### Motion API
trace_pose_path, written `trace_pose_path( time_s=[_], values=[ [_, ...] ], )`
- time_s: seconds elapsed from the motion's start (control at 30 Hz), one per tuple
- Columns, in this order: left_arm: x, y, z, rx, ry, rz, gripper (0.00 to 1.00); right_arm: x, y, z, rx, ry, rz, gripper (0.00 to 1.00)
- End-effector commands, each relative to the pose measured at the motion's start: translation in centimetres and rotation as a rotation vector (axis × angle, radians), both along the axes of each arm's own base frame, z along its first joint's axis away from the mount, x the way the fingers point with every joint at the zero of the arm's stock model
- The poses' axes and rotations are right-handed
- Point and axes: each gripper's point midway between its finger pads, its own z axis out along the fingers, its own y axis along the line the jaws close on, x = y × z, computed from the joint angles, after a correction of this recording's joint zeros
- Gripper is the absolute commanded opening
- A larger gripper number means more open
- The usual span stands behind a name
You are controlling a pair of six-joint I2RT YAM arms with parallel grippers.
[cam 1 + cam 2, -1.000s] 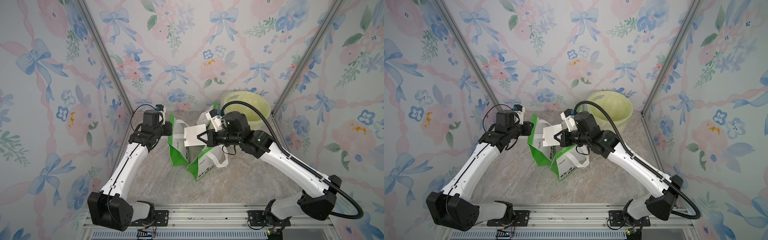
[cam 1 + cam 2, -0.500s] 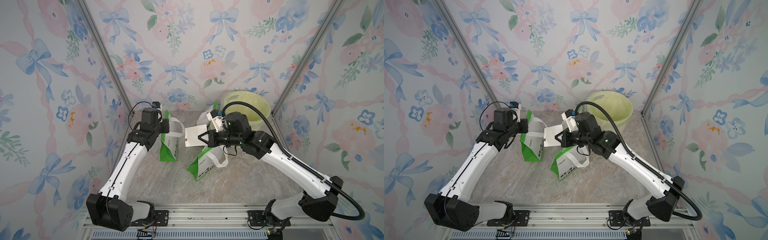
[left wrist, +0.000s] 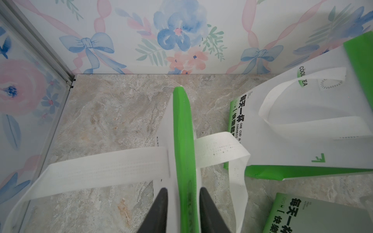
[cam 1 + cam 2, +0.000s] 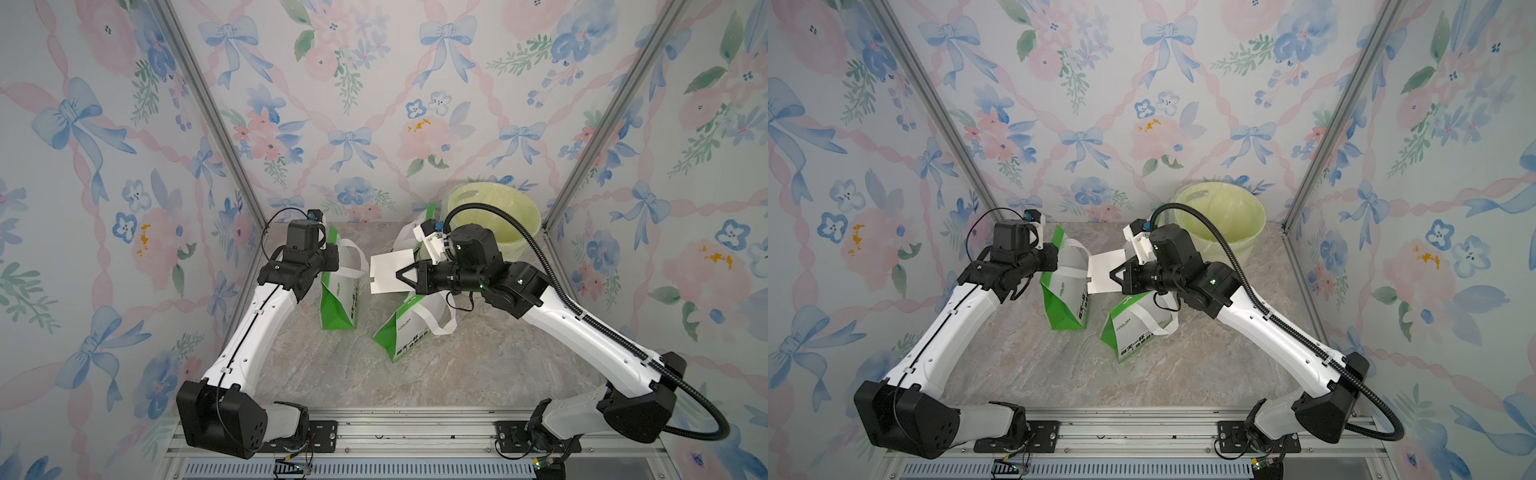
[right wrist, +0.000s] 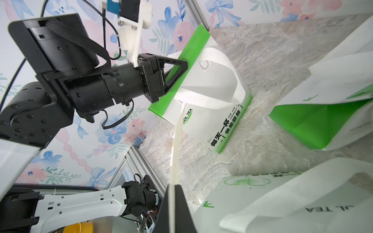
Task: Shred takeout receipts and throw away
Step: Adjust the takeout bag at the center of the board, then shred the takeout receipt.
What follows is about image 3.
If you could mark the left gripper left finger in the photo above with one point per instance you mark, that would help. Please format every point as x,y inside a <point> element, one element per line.
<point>156,218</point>

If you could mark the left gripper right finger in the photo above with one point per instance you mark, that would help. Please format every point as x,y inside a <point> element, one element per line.
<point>211,220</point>

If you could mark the green white bag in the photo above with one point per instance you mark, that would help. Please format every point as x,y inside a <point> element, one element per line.
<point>313,120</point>
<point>295,214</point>
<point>175,162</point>

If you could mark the left aluminium corner post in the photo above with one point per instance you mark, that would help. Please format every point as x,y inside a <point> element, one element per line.
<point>23,29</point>

